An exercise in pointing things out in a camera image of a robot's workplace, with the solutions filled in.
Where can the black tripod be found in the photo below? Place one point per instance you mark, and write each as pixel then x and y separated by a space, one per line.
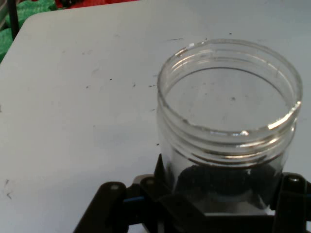
pixel 14 21

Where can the red foam block stack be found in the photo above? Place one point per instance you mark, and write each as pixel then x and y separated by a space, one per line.
pixel 97 3

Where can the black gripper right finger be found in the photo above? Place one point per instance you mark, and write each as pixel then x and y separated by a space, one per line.
pixel 294 206

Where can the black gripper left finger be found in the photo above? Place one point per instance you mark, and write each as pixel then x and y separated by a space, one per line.
pixel 136 213

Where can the clear jar with black grains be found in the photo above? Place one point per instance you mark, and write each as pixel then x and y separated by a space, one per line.
pixel 218 155

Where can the green cloth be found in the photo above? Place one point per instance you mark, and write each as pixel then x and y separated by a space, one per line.
pixel 34 7

